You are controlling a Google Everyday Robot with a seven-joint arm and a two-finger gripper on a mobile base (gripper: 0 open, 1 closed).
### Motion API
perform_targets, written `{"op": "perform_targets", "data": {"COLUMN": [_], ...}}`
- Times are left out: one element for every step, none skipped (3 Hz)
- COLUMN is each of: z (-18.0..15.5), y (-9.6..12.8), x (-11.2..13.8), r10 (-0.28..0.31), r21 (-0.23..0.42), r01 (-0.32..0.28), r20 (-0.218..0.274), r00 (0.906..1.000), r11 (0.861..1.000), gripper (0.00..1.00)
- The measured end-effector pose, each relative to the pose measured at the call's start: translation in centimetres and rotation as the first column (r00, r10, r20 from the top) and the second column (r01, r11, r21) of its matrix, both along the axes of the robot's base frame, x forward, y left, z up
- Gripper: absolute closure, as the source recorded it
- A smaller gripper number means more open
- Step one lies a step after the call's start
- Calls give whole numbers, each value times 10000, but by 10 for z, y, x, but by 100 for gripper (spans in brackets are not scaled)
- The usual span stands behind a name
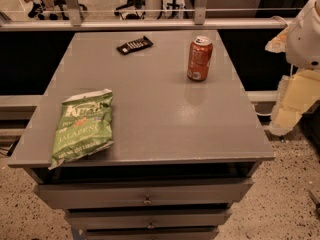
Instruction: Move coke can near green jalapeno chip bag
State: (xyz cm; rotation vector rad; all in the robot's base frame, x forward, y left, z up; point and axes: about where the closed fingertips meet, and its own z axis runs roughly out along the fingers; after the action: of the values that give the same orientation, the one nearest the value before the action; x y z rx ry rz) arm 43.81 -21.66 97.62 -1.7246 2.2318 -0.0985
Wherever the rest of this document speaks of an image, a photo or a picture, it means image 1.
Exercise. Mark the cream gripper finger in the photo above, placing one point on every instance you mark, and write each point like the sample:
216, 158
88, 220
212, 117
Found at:
278, 43
295, 96

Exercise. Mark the red coke can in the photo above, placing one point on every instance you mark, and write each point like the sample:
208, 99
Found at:
200, 53

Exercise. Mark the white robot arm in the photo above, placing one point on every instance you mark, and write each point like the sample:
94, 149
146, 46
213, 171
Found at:
303, 39

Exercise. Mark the green jalapeno chip bag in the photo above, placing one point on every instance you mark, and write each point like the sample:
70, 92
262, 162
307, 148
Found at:
84, 127

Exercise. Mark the grey drawer cabinet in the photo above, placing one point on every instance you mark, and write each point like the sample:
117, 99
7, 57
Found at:
165, 126

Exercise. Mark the black snack bar wrapper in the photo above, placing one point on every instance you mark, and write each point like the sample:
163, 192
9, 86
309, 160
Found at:
135, 45

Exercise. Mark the top grey drawer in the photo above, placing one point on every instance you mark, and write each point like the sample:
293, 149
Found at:
144, 194

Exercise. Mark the grey drawer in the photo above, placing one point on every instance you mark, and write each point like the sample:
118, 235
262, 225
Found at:
202, 233
148, 219
144, 194

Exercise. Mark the black office chair base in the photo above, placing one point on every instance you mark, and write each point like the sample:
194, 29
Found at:
136, 4

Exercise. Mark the metal railing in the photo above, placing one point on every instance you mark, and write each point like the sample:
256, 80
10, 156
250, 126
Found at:
148, 20

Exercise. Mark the bottom grey drawer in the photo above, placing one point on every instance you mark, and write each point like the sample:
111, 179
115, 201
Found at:
202, 233

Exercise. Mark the middle grey drawer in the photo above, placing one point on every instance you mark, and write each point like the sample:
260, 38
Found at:
148, 219

